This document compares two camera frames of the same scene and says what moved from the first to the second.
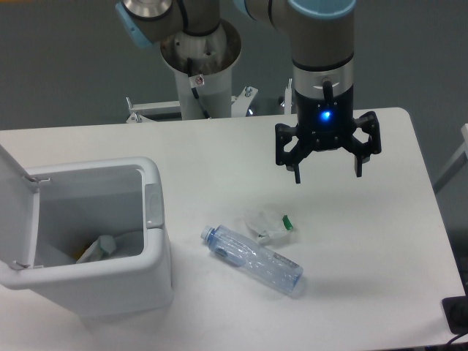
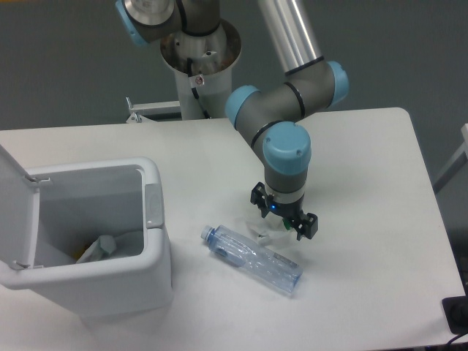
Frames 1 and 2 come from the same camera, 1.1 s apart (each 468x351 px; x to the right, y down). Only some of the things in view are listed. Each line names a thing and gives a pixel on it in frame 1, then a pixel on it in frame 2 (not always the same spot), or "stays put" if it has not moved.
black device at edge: (456, 312) stays put
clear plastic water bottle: (278, 270) stays put
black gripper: (326, 122) -> (258, 196)
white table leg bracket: (456, 164) stays put
